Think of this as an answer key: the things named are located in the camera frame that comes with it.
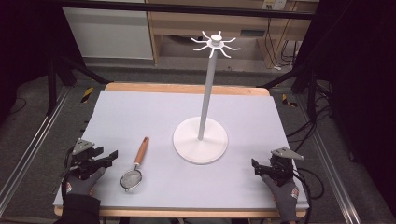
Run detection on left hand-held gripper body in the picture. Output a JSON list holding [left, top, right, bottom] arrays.
[[68, 138, 101, 181]]

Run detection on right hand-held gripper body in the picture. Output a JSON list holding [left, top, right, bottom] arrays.
[[267, 147, 305, 188]]

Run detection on wooden-handled mesh strainer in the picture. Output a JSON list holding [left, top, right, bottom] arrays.
[[120, 136, 150, 192]]

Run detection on white hook rack stand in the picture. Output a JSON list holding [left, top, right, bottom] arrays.
[[172, 30, 242, 165]]

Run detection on pale table cover sheet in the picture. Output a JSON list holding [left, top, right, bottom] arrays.
[[52, 90, 310, 210]]

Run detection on yellow black floor tape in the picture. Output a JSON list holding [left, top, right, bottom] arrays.
[[80, 86, 94, 104], [281, 93, 297, 109]]

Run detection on black metal stand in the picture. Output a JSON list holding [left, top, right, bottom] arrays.
[[256, 61, 319, 123], [46, 50, 110, 117]]

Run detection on wooden table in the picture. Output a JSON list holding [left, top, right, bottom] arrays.
[[53, 81, 308, 219]]

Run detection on white cabinet panel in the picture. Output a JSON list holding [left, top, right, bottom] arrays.
[[62, 7, 154, 61]]

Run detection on black curtain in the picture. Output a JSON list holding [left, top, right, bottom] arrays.
[[293, 0, 396, 216], [0, 0, 78, 118]]

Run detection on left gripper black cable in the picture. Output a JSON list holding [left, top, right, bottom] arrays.
[[60, 147, 75, 200]]

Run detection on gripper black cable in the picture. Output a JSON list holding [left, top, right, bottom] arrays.
[[291, 167, 325, 224], [60, 147, 75, 200]]

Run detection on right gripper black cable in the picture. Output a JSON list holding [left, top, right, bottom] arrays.
[[291, 167, 325, 224]]

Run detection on black floor cables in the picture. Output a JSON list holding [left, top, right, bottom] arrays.
[[285, 90, 333, 154]]

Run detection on metal floor rail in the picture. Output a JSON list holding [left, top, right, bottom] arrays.
[[297, 92, 365, 224], [0, 86, 72, 217]]

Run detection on black hanging desk cables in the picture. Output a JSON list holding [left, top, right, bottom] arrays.
[[263, 17, 301, 69]]

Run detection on white wall outlet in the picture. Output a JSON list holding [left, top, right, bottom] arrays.
[[262, 0, 287, 10]]

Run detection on black horizontal frame bar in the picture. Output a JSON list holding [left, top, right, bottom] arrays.
[[60, 0, 316, 21]]

